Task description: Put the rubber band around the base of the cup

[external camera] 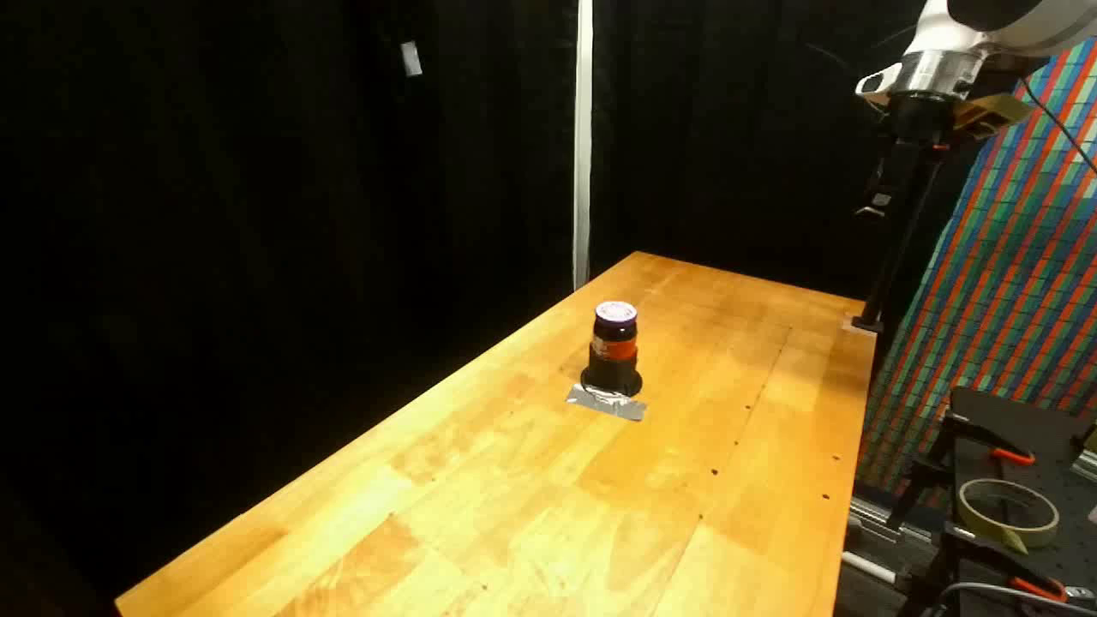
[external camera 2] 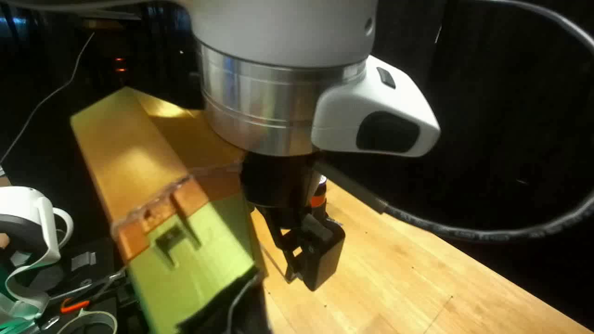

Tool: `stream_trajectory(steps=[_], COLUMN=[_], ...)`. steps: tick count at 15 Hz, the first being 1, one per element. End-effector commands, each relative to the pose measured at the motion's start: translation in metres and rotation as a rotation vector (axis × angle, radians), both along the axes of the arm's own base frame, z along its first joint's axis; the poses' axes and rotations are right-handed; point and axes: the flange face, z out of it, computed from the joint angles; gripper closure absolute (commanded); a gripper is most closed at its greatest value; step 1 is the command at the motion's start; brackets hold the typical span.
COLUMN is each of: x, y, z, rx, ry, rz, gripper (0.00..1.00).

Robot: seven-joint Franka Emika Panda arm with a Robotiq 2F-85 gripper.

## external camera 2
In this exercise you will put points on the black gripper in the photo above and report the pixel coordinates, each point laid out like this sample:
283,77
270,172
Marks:
279,183

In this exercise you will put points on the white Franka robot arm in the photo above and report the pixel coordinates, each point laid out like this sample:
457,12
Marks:
279,94

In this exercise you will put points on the green and orange block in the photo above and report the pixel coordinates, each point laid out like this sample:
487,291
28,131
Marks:
154,187

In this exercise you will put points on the black equipment bag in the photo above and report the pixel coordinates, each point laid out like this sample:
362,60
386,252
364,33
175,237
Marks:
93,279

